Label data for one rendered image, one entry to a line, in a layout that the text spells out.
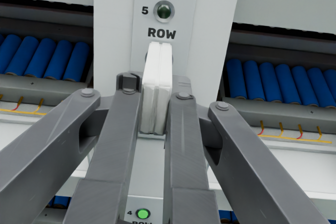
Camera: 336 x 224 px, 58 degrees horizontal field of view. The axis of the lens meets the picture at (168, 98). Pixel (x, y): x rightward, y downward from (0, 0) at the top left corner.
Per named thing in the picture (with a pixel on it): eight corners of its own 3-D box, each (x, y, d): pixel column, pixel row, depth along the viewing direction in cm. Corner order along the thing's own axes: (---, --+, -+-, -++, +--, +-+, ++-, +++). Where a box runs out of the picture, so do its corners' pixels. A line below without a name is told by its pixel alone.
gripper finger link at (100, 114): (135, 142, 14) (71, 135, 14) (144, 93, 19) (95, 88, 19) (138, 114, 13) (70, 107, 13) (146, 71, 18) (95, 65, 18)
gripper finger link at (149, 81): (151, 136, 16) (137, 134, 16) (156, 81, 22) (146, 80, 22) (157, 84, 15) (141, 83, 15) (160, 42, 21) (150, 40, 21)
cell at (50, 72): (74, 52, 38) (60, 89, 33) (59, 50, 38) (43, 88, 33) (72, 40, 36) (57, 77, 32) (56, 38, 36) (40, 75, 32)
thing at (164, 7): (170, 21, 20) (172, 5, 19) (155, 19, 20) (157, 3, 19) (170, 18, 21) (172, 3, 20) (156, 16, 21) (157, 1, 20)
